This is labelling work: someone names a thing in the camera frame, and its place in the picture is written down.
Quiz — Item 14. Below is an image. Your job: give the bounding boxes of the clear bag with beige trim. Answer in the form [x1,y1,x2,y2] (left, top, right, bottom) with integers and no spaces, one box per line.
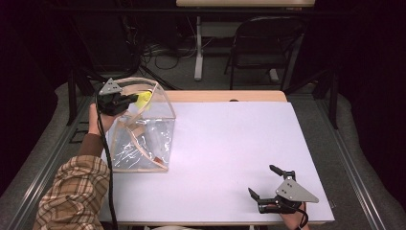
[106,77,177,173]

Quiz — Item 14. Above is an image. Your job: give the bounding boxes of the black metal stand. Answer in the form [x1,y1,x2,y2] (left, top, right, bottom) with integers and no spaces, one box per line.
[65,15,97,127]
[283,68,339,130]

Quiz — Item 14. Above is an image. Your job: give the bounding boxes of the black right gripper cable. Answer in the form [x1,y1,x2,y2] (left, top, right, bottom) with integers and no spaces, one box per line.
[286,202,310,230]

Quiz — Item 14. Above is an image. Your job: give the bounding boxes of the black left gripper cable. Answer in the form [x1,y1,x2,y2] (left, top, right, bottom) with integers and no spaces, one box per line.
[95,92,119,230]

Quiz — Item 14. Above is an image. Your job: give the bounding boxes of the yellow shuttlecock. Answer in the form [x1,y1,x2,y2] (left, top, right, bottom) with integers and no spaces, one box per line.
[133,90,153,109]

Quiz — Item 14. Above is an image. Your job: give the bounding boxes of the cables on floor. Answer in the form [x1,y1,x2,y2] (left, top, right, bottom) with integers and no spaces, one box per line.
[140,18,214,71]

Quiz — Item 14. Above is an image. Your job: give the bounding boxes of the white-legged desk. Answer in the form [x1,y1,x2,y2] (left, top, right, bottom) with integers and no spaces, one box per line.
[175,0,316,82]

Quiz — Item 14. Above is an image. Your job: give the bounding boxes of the person's left hand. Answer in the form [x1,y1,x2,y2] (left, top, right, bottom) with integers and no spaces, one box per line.
[88,103,127,137]

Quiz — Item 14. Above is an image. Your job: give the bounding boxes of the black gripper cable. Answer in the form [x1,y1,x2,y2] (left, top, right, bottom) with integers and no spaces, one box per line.
[95,92,119,230]
[286,202,310,230]

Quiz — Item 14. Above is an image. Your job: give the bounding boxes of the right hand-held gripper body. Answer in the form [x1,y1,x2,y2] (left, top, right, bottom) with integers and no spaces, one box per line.
[258,176,320,215]

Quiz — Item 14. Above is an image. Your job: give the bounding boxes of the person's right hand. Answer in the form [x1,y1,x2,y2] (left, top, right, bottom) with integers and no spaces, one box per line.
[279,202,310,230]

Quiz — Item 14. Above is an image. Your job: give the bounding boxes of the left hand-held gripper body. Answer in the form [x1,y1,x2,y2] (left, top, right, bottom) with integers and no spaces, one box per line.
[97,77,128,117]

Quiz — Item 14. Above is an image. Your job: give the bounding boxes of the white table cover sheet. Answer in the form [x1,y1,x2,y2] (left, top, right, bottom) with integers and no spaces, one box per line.
[99,101,335,223]

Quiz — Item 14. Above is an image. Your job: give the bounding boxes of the metal floor rail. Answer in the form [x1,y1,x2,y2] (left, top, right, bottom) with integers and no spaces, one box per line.
[12,95,95,230]
[314,95,387,230]

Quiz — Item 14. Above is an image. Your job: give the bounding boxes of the black folding chair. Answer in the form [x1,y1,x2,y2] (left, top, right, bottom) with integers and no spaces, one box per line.
[224,16,305,91]

